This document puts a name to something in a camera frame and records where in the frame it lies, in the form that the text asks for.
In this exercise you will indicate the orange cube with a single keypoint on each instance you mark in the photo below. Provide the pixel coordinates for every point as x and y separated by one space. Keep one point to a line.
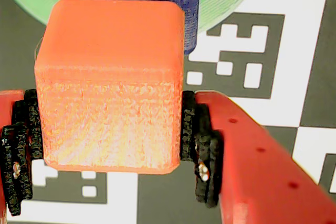
110 90

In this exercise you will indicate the black white marker mat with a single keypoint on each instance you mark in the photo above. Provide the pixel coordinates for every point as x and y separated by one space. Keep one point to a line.
262 103

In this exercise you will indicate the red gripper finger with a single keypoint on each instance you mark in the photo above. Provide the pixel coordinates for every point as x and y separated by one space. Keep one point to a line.
18 150
249 169

